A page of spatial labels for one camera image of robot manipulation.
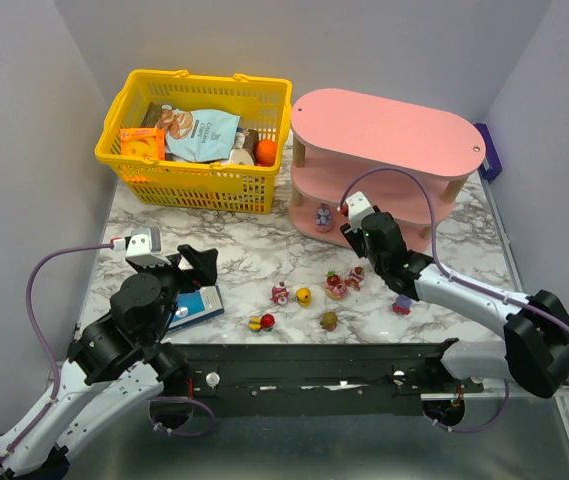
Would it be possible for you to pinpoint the orange fruit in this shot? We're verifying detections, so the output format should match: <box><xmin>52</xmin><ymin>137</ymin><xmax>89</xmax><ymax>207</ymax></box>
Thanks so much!
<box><xmin>255</xmin><ymin>139</ymin><xmax>278</xmax><ymax>167</ymax></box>

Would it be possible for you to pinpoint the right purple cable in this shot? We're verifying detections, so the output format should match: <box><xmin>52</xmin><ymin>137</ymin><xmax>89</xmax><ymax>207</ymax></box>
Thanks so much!
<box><xmin>339</xmin><ymin>166</ymin><xmax>569</xmax><ymax>387</ymax></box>

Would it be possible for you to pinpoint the purple box behind shelf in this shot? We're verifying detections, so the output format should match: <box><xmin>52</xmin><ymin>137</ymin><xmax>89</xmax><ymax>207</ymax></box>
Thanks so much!
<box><xmin>475</xmin><ymin>123</ymin><xmax>503</xmax><ymax>183</ymax></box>

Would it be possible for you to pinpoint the pink three-tier shelf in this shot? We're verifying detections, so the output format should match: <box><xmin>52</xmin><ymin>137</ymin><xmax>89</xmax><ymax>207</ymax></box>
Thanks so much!
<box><xmin>289</xmin><ymin>88</ymin><xmax>486</xmax><ymax>251</ymax></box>

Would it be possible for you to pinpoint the small purple bunny toy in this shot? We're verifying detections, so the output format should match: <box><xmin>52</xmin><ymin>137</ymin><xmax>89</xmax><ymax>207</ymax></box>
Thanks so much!
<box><xmin>392</xmin><ymin>295</ymin><xmax>413</xmax><ymax>315</ymax></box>

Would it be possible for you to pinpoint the orange snack box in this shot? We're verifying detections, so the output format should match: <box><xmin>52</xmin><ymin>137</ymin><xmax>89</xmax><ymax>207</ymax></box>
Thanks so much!
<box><xmin>119</xmin><ymin>127</ymin><xmax>166</xmax><ymax>161</ymax></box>

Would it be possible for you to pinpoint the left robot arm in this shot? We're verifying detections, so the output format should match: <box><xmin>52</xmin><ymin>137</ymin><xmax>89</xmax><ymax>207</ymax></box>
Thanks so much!
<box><xmin>0</xmin><ymin>234</ymin><xmax>218</xmax><ymax>479</ymax></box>

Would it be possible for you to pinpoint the black mounting rail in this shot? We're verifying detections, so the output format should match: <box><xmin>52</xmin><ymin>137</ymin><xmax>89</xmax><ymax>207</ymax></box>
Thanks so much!
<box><xmin>161</xmin><ymin>340</ymin><xmax>483</xmax><ymax>417</ymax></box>

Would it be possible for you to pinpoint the yellow duck toy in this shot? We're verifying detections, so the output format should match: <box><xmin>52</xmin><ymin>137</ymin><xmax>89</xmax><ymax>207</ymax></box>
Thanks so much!
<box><xmin>295</xmin><ymin>287</ymin><xmax>312</xmax><ymax>307</ymax></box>

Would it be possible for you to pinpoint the red yellow mushroom toy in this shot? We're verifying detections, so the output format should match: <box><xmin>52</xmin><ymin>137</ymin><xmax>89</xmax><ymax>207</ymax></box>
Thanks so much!
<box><xmin>248</xmin><ymin>314</ymin><xmax>276</xmax><ymax>333</ymax></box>

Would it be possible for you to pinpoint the pink strawberry bear toy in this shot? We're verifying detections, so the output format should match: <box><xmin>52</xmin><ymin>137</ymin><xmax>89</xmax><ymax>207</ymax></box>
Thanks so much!
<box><xmin>344</xmin><ymin>266</ymin><xmax>365</xmax><ymax>291</ymax></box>

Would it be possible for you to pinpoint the blue boxed product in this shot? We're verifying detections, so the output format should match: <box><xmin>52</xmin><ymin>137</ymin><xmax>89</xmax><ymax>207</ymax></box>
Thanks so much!
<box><xmin>168</xmin><ymin>285</ymin><xmax>225</xmax><ymax>332</ymax></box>

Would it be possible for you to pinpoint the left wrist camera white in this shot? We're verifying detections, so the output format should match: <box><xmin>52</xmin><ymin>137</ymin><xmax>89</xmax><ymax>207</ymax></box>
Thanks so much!
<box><xmin>111</xmin><ymin>227</ymin><xmax>170</xmax><ymax>272</ymax></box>

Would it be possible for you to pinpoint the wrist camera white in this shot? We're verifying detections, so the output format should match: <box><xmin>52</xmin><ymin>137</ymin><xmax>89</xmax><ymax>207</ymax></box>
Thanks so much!
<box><xmin>111</xmin><ymin>227</ymin><xmax>170</xmax><ymax>272</ymax></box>
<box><xmin>340</xmin><ymin>191</ymin><xmax>376</xmax><ymax>230</ymax></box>

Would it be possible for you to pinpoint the yellow plastic shopping basket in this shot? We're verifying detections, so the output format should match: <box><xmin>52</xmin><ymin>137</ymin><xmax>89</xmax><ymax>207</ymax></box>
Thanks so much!
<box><xmin>95</xmin><ymin>69</ymin><xmax>292</xmax><ymax>214</ymax></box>

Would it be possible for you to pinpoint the light blue snack bag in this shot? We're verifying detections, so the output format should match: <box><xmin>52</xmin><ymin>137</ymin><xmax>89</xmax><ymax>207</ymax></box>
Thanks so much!
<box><xmin>157</xmin><ymin>105</ymin><xmax>240</xmax><ymax>163</ymax></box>

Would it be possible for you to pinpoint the white round container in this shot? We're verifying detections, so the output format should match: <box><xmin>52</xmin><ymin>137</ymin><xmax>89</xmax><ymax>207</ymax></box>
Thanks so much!
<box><xmin>223</xmin><ymin>148</ymin><xmax>255</xmax><ymax>166</ymax></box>

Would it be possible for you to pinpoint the olive brown round toy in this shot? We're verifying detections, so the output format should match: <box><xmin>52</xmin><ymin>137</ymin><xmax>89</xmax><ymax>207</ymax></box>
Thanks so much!
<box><xmin>320</xmin><ymin>311</ymin><xmax>338</xmax><ymax>332</ymax></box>

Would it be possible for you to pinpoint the dark brown packet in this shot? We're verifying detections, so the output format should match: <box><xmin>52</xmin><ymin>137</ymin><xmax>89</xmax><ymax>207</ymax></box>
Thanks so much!
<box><xmin>140</xmin><ymin>103</ymin><xmax>163</xmax><ymax>128</ymax></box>

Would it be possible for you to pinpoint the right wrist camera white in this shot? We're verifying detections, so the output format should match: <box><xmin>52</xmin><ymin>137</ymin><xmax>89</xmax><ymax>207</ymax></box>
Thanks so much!
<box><xmin>340</xmin><ymin>191</ymin><xmax>376</xmax><ymax>230</ymax></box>

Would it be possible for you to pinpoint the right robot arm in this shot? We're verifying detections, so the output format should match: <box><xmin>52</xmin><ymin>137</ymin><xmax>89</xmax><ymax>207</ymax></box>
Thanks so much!
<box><xmin>340</xmin><ymin>208</ymin><xmax>569</xmax><ymax>398</ymax></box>

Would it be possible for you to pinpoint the purple bunny donut toy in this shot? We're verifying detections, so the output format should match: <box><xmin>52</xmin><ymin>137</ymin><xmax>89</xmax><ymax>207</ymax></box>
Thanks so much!
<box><xmin>315</xmin><ymin>203</ymin><xmax>334</xmax><ymax>233</ymax></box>

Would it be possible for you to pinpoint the strawberry tart toy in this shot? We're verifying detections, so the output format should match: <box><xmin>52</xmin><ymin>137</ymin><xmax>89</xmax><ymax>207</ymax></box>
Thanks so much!
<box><xmin>324</xmin><ymin>271</ymin><xmax>348</xmax><ymax>300</ymax></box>

